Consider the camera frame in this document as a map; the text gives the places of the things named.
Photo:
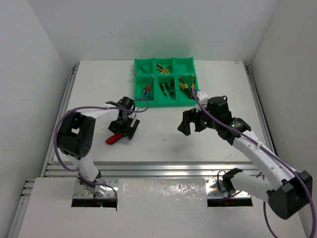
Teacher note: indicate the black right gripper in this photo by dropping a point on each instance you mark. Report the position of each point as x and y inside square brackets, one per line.
[188, 116]

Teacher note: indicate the small yellow box cutter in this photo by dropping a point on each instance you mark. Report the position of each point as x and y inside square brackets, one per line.
[164, 70]

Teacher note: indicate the small silver wrench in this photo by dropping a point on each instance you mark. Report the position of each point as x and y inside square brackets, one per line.
[143, 70]

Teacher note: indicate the yellow needle nose pliers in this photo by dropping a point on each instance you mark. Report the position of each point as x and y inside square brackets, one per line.
[193, 85]

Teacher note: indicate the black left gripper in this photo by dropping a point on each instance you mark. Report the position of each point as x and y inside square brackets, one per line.
[121, 126]

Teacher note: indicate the aluminium rail frame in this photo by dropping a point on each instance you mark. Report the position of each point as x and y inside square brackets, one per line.
[158, 150]

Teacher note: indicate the red utility knife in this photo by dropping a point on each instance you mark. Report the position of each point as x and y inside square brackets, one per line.
[114, 138]

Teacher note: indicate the long silver wrench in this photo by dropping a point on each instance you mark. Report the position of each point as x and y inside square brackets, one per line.
[136, 72]

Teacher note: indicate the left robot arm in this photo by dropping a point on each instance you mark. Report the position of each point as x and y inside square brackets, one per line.
[74, 132]

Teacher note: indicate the large yellow box cutter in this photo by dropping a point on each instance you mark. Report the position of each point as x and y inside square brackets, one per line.
[159, 66]

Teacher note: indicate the yellow handled pliers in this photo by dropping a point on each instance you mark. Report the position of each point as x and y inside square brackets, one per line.
[183, 85]

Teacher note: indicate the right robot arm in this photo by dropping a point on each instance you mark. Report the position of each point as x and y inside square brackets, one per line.
[284, 189]

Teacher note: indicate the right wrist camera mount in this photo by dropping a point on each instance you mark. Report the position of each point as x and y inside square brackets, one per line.
[202, 99]

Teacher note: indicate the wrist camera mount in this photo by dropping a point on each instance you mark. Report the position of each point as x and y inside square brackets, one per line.
[113, 104]
[202, 99]

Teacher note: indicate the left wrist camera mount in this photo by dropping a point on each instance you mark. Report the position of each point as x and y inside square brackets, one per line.
[113, 104]

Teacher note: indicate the blue screwdriver thin shaft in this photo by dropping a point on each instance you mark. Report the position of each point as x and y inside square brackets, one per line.
[143, 96]

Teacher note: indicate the green six-compartment bin tray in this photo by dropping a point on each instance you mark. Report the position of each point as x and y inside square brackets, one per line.
[165, 82]

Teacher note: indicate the black green precision screwdriver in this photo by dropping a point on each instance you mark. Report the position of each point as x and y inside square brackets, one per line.
[168, 89]

